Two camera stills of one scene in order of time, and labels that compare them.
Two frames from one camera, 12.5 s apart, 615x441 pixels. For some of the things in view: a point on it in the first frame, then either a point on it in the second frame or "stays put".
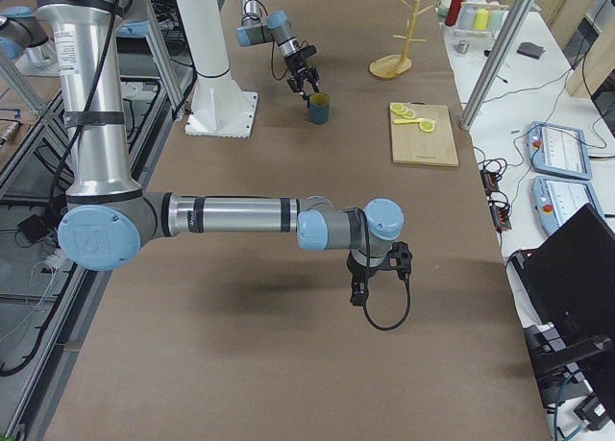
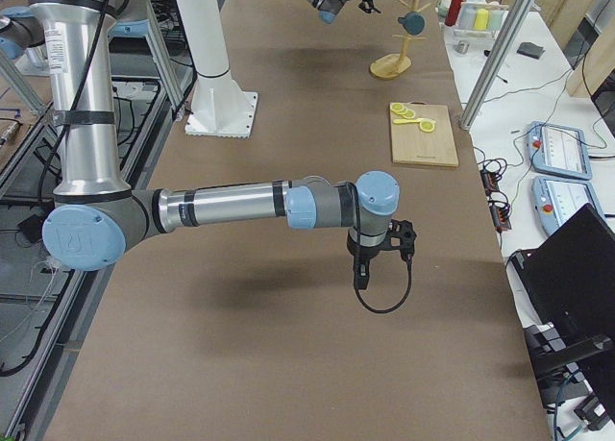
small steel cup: (462, 46) stays put
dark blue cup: (319, 108) -> (413, 23)
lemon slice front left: (427, 125) stays put
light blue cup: (495, 19) stays put
